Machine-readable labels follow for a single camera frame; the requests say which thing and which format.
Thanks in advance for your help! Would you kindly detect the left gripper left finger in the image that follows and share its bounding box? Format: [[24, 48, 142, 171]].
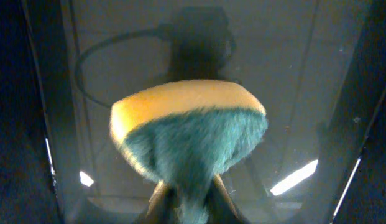
[[133, 181, 177, 224]]

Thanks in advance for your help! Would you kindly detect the green yellow sponge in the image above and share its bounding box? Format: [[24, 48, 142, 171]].
[[109, 80, 268, 223]]

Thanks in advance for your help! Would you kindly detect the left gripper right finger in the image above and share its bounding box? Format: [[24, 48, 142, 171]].
[[208, 175, 249, 224]]

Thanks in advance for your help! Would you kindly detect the black plastic tray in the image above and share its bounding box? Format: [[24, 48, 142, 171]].
[[0, 1, 386, 223]]

